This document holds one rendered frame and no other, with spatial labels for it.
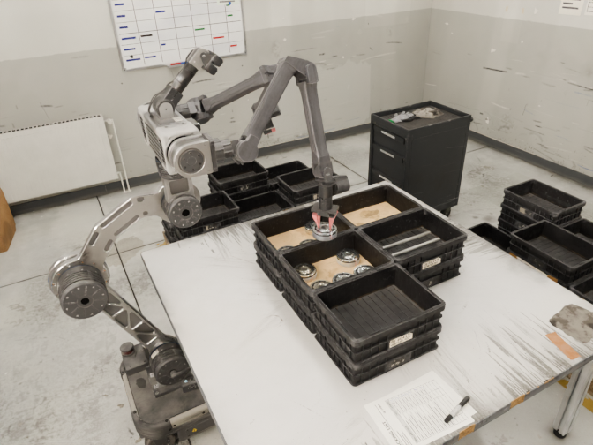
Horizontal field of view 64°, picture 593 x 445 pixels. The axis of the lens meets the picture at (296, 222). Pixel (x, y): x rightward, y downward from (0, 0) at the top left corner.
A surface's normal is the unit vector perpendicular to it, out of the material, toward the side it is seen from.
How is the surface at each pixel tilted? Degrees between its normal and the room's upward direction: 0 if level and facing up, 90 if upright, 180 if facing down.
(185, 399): 0
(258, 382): 0
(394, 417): 0
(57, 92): 90
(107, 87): 90
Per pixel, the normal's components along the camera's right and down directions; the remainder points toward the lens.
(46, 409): -0.04, -0.86
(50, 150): 0.47, 0.44
